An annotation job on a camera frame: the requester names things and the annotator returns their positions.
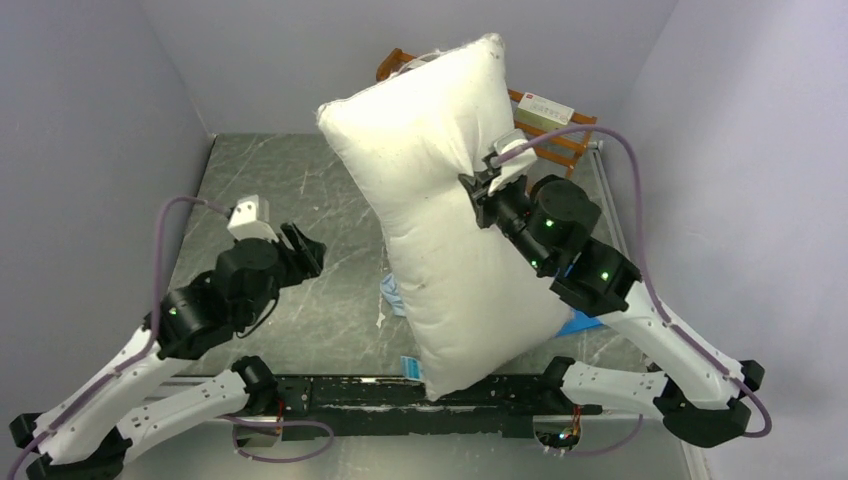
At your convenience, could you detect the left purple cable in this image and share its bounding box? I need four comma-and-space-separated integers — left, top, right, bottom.
5, 195, 232, 480

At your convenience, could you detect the blue foam pad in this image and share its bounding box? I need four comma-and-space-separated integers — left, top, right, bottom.
556, 310, 602, 337

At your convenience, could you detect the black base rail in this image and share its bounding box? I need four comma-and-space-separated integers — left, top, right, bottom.
240, 374, 602, 441

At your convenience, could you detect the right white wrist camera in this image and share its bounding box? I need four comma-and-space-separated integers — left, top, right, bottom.
488, 128, 538, 196

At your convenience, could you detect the white red carton box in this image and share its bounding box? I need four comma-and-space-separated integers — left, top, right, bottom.
514, 93, 575, 132

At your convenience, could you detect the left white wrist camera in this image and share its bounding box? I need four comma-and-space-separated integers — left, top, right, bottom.
227, 195, 278, 242

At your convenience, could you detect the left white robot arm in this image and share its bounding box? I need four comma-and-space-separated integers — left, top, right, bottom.
10, 223, 327, 479

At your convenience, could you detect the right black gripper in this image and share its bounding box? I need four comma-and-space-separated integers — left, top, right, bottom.
461, 169, 554, 274

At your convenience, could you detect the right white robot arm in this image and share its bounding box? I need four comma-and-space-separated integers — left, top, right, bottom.
459, 162, 764, 448

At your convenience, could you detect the orange wooden shelf rack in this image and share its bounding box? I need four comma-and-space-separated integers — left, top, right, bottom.
375, 48, 598, 178

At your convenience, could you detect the white pillow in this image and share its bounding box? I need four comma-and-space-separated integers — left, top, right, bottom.
316, 33, 572, 401

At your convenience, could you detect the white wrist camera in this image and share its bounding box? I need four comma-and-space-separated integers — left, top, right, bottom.
227, 195, 278, 242
488, 128, 538, 196

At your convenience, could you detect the light blue pillowcase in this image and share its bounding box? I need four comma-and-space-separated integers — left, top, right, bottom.
379, 273, 406, 317

